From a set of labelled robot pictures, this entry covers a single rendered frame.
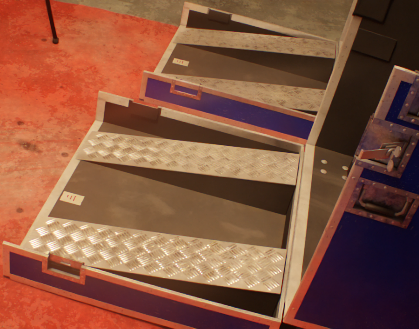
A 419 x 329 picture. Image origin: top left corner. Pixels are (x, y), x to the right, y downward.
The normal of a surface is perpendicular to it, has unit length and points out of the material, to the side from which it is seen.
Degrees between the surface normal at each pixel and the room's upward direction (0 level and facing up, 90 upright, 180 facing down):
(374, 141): 90
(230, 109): 90
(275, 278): 12
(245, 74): 1
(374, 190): 90
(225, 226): 1
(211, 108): 90
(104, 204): 1
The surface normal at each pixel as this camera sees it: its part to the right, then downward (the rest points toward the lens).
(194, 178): -0.19, 0.57
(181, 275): 0.00, -0.82
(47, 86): 0.21, -0.78
